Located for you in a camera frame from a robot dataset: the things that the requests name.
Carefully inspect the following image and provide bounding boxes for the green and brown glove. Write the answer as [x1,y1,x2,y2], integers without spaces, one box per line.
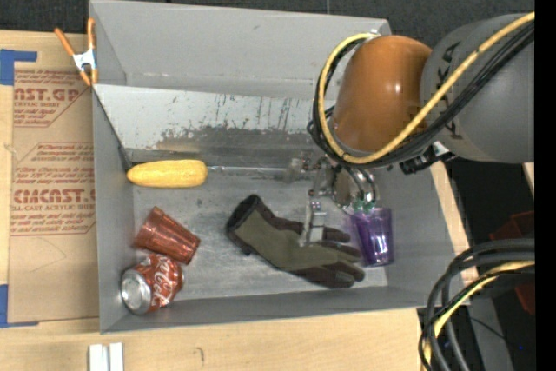
[224,194,367,289]

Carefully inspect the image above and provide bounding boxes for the red-brown plastic cup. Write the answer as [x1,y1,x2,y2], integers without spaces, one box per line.
[132,206,202,266]

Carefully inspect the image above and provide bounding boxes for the brown cardboard board, red print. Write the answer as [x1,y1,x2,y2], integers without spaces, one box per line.
[0,29,101,325]

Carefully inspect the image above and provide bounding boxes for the red soda can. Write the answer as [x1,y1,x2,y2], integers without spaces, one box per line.
[120,253,185,315]

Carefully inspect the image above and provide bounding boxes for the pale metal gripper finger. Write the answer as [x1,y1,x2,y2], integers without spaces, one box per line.
[298,199,325,248]
[309,211,327,244]

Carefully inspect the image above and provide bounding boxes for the black cylinder on white bracket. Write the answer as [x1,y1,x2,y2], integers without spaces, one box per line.
[398,142,453,176]

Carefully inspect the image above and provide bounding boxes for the yellow corn cob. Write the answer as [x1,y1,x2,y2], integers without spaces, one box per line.
[126,159,209,189]

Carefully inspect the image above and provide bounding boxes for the clear purple plastic cup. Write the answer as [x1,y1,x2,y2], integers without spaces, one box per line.
[348,206,396,268]

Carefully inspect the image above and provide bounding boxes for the grey metal bin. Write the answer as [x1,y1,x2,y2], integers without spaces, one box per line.
[88,0,468,335]

